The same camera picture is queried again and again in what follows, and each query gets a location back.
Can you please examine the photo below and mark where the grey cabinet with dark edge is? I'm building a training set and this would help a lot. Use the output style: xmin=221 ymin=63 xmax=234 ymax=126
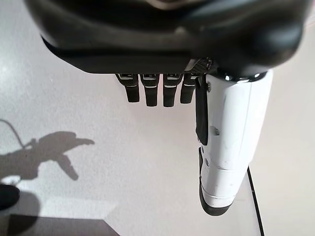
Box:
xmin=247 ymin=166 xmax=315 ymax=236

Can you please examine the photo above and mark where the silver left robot leg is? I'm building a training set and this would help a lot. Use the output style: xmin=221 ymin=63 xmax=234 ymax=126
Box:
xmin=0 ymin=184 xmax=20 ymax=211

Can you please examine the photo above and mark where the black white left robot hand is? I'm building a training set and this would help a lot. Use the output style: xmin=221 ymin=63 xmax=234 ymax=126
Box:
xmin=24 ymin=0 xmax=308 ymax=216

